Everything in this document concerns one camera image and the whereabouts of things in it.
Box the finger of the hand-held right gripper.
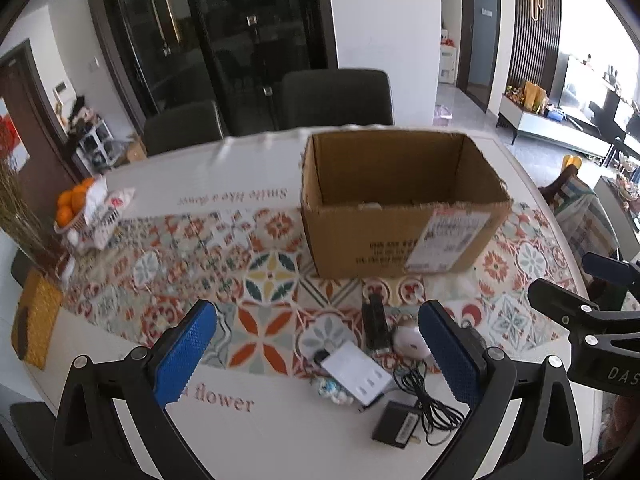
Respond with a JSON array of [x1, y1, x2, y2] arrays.
[[527, 278, 608, 333], [582, 252, 640, 292]]

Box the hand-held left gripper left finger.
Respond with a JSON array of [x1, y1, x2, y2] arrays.
[[51, 299, 218, 480]]

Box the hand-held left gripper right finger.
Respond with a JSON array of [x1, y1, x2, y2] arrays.
[[417, 299, 586, 480]]

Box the black power adapter with cable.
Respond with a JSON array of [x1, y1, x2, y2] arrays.
[[371, 360, 467, 449]]

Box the white USB device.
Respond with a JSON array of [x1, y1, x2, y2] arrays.
[[320, 341, 394, 408]]

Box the brown cardboard box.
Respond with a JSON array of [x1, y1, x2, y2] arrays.
[[299, 130, 513, 279]]

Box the white oval mouse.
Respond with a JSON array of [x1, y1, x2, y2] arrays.
[[391, 324, 435, 360]]

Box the black rectangular stick device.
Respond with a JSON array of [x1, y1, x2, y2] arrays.
[[361, 294, 392, 352]]

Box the patterned floral tablecloth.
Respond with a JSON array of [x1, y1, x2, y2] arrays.
[[10, 127, 601, 480]]

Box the small blue white trinket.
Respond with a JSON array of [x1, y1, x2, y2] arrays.
[[311, 377, 354, 406]]

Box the yellow woven mat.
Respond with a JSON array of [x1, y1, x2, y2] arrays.
[[11, 267, 64, 369]]

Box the white low TV console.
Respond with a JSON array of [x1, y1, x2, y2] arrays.
[[496, 94, 618, 162]]

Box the white printed plastic bag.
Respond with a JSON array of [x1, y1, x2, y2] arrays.
[[80, 180, 137, 252]]

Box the pile of oranges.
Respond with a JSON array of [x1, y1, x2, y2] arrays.
[[54, 177, 96, 229]]

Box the dried grass bouquet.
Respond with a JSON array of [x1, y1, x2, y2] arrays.
[[0, 160, 57, 273]]

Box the dark grey dining chair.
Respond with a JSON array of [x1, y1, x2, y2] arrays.
[[277, 69, 395, 134], [142, 100, 225, 157]]

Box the white shelf cart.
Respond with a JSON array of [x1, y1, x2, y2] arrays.
[[65, 95, 127, 172]]

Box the small white cabinet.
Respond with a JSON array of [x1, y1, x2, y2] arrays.
[[439, 45, 459, 85]]

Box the brown wooden door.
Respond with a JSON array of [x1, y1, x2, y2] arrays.
[[0, 40, 77, 198]]

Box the dark glass sliding doors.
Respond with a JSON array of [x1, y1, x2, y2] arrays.
[[84, 0, 339, 137]]

